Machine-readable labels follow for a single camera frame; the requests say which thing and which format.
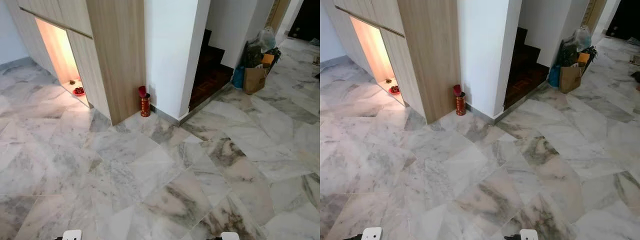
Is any brown paper bag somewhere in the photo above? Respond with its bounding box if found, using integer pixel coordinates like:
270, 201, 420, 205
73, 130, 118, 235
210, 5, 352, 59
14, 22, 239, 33
559, 65, 583, 94
243, 65, 268, 95

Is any light wooden cabinet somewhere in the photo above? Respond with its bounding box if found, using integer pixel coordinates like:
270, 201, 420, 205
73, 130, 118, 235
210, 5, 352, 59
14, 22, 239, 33
334, 0, 462, 125
5, 0, 147, 126

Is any clear plastic bag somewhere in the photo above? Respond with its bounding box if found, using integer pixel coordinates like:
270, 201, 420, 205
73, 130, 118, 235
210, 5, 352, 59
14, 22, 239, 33
257, 28, 277, 53
573, 26, 593, 52

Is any dark wooden staircase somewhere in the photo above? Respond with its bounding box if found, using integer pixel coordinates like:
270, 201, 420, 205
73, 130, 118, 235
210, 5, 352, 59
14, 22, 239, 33
504, 27, 551, 110
189, 29, 235, 112

